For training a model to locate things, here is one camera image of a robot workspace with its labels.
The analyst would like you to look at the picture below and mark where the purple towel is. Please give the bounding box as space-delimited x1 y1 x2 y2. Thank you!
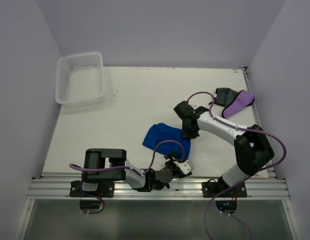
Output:
221 90 255 119

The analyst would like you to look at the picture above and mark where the white plastic basket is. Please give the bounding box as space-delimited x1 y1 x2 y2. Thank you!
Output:
55 52 106 108

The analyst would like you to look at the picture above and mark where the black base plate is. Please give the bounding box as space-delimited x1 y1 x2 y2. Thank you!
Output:
69 180 115 198
201 177 248 198

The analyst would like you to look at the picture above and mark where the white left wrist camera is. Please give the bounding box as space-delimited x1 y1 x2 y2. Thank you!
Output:
173 160 194 175

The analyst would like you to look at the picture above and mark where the blue towel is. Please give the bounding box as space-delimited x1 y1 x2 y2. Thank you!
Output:
142 123 191 159

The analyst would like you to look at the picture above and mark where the grey towel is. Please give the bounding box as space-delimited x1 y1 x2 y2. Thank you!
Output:
214 87 239 107

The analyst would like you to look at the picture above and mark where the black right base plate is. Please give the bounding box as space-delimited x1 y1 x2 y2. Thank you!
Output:
201 177 248 198

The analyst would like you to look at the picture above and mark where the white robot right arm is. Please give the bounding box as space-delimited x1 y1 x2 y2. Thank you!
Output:
173 101 275 197

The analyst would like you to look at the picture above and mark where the aluminium mounting rail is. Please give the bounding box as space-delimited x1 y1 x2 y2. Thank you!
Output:
26 173 291 201

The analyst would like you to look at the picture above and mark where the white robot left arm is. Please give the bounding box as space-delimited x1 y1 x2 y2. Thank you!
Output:
80 148 193 197

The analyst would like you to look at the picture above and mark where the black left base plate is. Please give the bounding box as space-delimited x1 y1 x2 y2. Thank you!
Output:
69 180 115 198

